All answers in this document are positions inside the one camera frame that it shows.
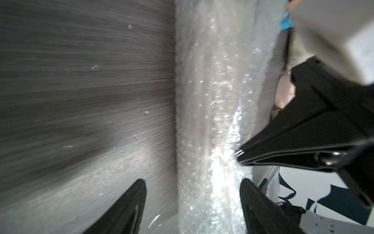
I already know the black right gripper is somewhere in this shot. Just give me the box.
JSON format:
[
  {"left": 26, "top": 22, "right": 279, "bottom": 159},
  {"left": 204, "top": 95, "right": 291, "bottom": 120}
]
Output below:
[{"left": 237, "top": 57, "right": 374, "bottom": 208}]

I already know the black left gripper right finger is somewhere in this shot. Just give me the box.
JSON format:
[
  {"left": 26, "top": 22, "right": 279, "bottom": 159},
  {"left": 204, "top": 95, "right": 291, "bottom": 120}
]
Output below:
[{"left": 240, "top": 178, "right": 304, "bottom": 234}]

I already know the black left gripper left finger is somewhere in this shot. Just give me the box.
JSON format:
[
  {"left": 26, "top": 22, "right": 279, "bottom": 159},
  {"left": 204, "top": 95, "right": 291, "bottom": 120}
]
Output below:
[{"left": 84, "top": 179, "right": 147, "bottom": 234}]

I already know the clear bubble wrap sheet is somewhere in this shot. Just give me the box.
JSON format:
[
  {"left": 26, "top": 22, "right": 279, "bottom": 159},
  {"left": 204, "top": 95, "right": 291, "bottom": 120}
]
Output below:
[{"left": 175, "top": 1, "right": 287, "bottom": 234}]

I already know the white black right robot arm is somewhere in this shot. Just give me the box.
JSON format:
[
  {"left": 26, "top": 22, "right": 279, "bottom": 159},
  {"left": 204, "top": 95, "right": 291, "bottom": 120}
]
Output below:
[{"left": 235, "top": 57, "right": 374, "bottom": 234}]

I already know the pink round timer clock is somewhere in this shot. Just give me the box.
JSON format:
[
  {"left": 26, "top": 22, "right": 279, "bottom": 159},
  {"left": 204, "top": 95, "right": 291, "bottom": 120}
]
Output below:
[{"left": 275, "top": 74, "right": 296, "bottom": 110}]

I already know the white plush teddy bear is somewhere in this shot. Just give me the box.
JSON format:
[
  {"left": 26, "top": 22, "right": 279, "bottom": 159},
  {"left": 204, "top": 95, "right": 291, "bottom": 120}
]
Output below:
[{"left": 285, "top": 30, "right": 315, "bottom": 72}]

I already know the blue tape dispenser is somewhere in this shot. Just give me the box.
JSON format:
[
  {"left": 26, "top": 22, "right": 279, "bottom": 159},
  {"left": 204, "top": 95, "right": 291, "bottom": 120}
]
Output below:
[{"left": 280, "top": 12, "right": 293, "bottom": 30}]

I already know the aluminium frame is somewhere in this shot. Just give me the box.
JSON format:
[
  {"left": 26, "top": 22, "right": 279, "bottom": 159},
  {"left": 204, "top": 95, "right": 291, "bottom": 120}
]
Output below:
[{"left": 253, "top": 166, "right": 279, "bottom": 194}]

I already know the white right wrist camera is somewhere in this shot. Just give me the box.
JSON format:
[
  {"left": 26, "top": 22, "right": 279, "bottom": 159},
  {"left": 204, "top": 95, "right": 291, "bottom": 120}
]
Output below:
[{"left": 289, "top": 0, "right": 374, "bottom": 86}]

